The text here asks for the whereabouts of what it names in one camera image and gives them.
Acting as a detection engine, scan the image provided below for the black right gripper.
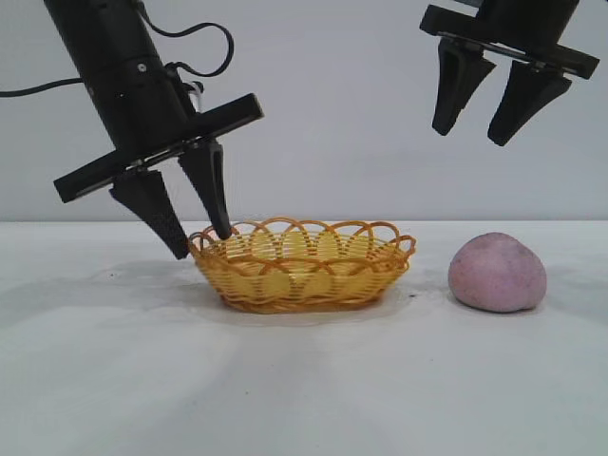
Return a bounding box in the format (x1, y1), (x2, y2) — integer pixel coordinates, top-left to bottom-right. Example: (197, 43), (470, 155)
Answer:
(419, 0), (600, 147)

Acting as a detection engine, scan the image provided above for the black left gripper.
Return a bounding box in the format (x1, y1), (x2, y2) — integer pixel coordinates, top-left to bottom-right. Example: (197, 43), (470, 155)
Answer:
(52, 56), (265, 261)

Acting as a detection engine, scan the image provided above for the yellow woven wicker basket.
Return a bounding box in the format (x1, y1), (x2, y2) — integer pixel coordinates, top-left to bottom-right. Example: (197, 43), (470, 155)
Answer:
(188, 217), (418, 314)

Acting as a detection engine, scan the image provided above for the black looping cable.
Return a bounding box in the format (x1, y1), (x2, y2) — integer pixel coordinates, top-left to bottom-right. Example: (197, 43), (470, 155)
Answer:
(135, 0), (237, 80)

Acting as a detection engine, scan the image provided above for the black thin cable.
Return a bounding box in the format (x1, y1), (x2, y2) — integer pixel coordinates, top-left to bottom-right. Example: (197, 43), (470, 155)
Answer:
(0, 78), (89, 100)

